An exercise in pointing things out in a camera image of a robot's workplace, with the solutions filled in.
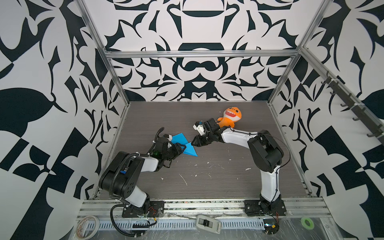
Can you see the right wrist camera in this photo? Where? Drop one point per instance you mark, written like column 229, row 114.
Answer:
column 199, row 127

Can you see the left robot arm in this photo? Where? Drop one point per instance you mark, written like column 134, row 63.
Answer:
column 121, row 176

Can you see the white slotted cable duct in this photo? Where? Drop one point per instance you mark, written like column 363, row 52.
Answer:
column 182, row 224

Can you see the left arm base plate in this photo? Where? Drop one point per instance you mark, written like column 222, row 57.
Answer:
column 150, row 209

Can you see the green tape roll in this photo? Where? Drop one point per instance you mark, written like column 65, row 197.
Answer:
column 307, row 223

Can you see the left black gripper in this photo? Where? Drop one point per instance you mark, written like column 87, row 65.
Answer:
column 177, row 149

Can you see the grey switch box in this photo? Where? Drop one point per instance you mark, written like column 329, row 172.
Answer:
column 208, row 224

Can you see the small black electronics board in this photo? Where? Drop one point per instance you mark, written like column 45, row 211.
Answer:
column 271, row 227

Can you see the blue square paper sheet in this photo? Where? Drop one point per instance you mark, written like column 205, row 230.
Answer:
column 187, row 147

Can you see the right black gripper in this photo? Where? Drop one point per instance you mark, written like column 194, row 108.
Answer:
column 199, row 143

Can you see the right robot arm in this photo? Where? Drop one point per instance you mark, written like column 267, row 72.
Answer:
column 264, row 148

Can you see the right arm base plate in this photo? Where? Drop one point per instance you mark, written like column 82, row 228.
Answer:
column 263, row 207

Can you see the orange shark plush toy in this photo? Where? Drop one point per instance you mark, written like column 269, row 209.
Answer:
column 230, row 117

